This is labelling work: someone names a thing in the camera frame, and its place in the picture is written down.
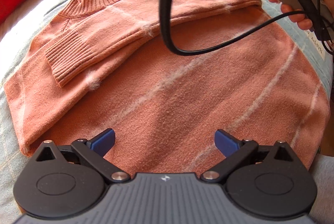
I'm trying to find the orange knitted sweater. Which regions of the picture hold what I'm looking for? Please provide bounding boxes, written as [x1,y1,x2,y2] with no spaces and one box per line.
[4,0,330,175]

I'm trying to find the black cable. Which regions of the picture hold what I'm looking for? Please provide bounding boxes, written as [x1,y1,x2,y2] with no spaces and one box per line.
[160,0,306,56]

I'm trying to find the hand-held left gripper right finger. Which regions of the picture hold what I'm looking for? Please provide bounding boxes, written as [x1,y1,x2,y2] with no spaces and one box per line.
[200,129,295,184]

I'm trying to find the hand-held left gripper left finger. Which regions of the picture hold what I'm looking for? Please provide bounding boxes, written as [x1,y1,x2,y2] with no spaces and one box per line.
[34,128,131,184]

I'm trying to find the person's grey trousers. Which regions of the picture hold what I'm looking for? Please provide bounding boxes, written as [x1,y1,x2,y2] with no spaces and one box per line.
[310,155,334,224]

